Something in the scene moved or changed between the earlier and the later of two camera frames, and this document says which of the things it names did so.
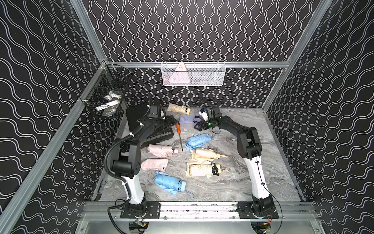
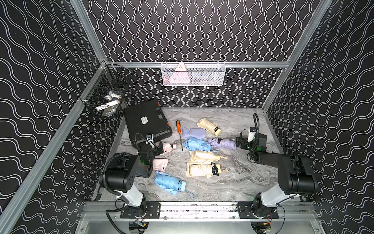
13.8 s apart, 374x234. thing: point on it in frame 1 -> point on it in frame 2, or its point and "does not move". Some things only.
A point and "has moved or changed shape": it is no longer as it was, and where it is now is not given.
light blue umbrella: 170,183 does not move
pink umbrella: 155,164 does not move
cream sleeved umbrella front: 203,156 does not move
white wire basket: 199,73 does not move
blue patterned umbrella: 197,141 has moved or changed shape
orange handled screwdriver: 178,129 does not move
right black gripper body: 208,125 -> 244,145
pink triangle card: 179,77 does not move
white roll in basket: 111,102 does not move
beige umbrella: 180,109 has moved or changed shape
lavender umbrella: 187,119 -> 187,133
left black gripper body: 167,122 -> 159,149
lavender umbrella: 197,113 -> 216,142
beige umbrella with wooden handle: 196,169 does not move
